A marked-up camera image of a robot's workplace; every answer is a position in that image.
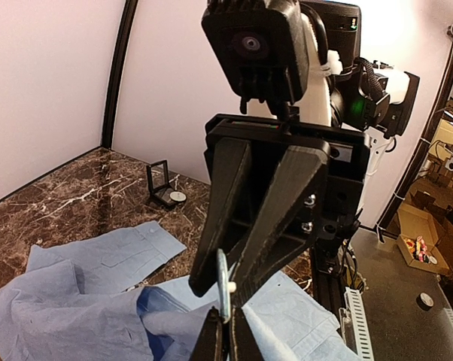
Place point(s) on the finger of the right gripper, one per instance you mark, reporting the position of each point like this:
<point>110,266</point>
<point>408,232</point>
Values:
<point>231,162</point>
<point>298,174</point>

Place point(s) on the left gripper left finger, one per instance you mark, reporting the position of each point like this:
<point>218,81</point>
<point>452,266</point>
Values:
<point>209,345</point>

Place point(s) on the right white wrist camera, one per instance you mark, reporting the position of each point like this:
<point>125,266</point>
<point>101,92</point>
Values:
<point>276,53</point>

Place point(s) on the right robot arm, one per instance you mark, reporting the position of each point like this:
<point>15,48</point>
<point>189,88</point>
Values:
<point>366,95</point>

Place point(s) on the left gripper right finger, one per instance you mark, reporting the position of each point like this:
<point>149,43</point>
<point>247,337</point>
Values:
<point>242,343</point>

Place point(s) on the black brooch holder stand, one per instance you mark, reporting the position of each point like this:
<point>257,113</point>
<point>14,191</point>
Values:
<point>159,184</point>

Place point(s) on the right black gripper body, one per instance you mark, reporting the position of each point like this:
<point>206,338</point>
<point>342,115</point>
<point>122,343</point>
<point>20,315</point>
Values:
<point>329,214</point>

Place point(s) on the white perforated cable tray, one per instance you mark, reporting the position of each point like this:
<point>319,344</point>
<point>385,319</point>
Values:
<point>354,326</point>

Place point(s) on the light blue shirt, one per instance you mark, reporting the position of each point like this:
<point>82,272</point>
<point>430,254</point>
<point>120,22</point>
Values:
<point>82,301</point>

